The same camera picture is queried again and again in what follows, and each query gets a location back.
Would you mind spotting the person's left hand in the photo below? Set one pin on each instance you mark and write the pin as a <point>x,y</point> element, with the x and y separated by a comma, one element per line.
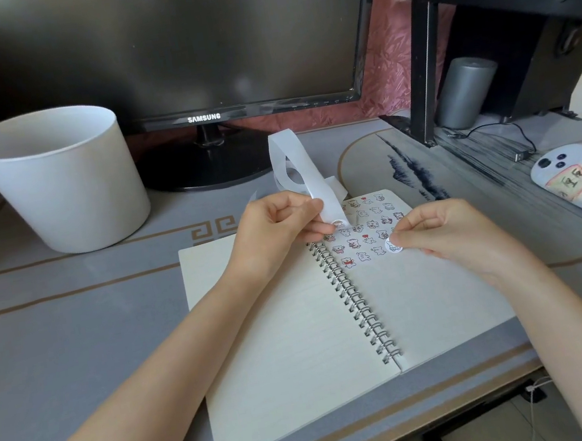
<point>263,235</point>

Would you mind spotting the person's right hand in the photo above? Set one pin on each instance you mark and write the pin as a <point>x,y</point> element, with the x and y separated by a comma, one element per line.
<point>459,240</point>

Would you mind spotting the white sticker strip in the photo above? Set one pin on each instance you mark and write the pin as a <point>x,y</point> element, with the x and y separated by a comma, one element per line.
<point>305,171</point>

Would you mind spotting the cream spiral notebook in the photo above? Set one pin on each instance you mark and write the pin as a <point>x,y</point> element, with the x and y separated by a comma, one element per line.
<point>289,350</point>

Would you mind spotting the person's left forearm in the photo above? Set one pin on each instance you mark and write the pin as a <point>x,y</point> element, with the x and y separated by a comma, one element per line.
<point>130,419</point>

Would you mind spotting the black plug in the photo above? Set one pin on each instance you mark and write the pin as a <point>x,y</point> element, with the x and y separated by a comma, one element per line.
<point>522,157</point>

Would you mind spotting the grey cylindrical speaker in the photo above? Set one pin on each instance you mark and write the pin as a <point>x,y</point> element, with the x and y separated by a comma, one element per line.
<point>467,92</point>

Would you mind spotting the white plastic waste bin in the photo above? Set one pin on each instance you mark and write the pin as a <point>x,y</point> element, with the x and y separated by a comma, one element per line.
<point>67,195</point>

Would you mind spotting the black computer monitor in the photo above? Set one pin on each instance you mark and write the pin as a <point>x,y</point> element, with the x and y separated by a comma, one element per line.
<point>160,40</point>

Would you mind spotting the grey patterned desk mat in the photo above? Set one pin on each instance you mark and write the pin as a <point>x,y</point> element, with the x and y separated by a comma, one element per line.
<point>68,343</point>

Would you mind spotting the black shelf frame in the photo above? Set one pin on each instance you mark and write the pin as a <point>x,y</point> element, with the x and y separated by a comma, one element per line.
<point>425,78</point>

